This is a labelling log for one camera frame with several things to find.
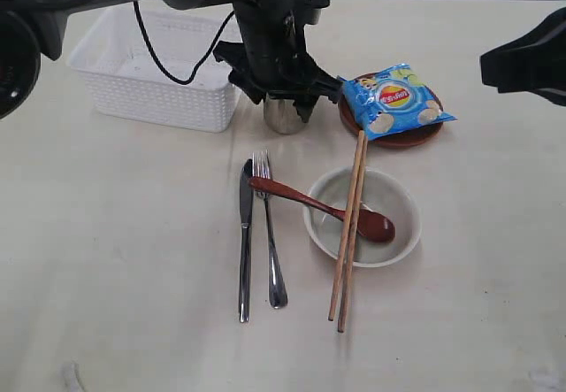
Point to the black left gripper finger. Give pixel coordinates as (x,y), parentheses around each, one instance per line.
(533,63)

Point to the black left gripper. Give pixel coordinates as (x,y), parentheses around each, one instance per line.
(272,60)

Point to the clear faceted glass cup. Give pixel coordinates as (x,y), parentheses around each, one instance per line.
(281,117)

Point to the wooden chopstick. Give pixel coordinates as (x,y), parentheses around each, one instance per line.
(346,287)
(338,270)

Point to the silver fork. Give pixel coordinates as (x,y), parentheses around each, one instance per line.
(261,167)

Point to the blue chips bag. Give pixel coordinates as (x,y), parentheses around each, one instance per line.
(391,102)

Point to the silver table knife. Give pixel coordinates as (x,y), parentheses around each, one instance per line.
(246,211)

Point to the brown wooden plate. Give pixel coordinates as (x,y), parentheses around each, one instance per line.
(393,137)

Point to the brown wooden spoon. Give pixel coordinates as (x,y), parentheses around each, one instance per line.
(372,225)

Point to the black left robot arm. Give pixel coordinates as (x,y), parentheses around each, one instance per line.
(35,29)

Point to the white perforated plastic basket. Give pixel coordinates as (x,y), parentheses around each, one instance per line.
(118,71)

